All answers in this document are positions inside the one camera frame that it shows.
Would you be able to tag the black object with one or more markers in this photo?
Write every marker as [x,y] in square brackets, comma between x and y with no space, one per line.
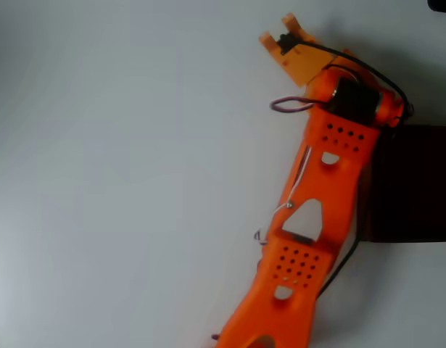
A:
[442,5]

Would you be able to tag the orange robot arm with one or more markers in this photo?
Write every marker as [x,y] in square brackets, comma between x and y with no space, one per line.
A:
[328,188]

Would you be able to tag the light orange gripper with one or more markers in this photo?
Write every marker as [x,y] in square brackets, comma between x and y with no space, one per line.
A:
[288,46]

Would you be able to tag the dark red open box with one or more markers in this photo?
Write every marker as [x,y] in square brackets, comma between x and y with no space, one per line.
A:
[415,188]

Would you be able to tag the small black camera module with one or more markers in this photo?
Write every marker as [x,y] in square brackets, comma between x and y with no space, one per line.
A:
[284,40]

